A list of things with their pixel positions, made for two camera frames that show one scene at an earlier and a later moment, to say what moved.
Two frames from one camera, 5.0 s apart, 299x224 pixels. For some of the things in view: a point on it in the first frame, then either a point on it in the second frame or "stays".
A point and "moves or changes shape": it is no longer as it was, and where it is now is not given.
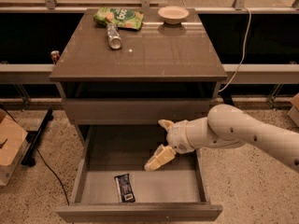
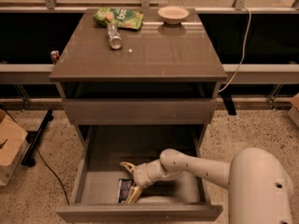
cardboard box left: (14, 143) stays
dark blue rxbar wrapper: (125, 190) moves or changes shape
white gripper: (177, 135) -> (142, 174)
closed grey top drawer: (136, 111) stays
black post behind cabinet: (226, 95) stays
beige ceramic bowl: (173, 14) stays
